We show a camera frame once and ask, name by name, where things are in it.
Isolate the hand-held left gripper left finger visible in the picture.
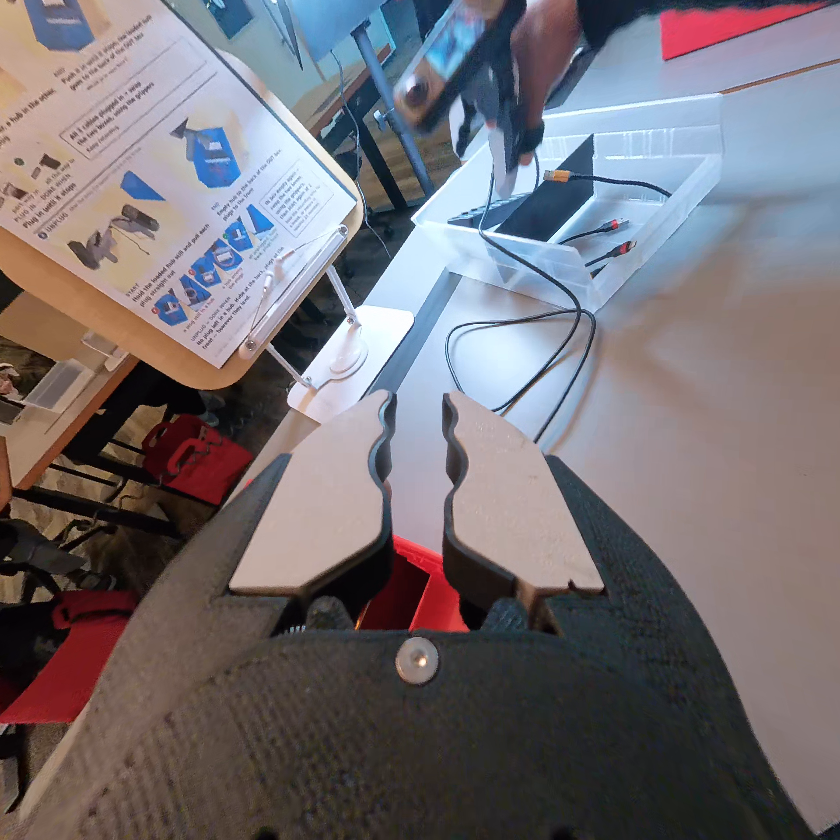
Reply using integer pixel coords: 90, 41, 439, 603
227, 389, 398, 599

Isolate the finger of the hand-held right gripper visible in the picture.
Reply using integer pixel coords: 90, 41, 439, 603
487, 123, 527, 199
451, 105, 480, 161

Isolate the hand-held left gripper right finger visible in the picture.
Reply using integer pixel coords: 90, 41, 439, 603
441, 391, 606, 599

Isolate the orange plug braided cable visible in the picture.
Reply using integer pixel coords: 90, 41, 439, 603
541, 168, 673, 200

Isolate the grey multi-port usb hub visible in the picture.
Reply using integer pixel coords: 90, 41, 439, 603
448, 192, 527, 228

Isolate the clear plastic bin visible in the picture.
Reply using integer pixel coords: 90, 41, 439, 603
410, 92, 724, 315

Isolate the black cable with red plugs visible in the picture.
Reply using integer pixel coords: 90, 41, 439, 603
583, 239, 639, 269
559, 218, 632, 247

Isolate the long black hub cable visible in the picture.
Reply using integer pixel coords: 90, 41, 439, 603
445, 150, 599, 444

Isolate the person's right forearm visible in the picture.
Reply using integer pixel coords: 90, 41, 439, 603
577, 0, 828, 50

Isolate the person's right hand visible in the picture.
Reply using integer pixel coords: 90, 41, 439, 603
508, 0, 584, 132

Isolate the grey metal pole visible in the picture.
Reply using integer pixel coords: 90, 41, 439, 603
351, 26, 435, 201

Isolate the red bag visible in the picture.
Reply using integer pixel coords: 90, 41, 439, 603
141, 412, 255, 508
0, 587, 140, 724

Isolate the white metal stand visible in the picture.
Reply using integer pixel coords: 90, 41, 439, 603
266, 262, 416, 425

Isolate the clear page holder bar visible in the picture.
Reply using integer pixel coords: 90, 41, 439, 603
238, 224, 350, 362

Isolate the printed instruction sheet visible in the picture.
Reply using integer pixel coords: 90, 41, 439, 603
0, 0, 360, 370

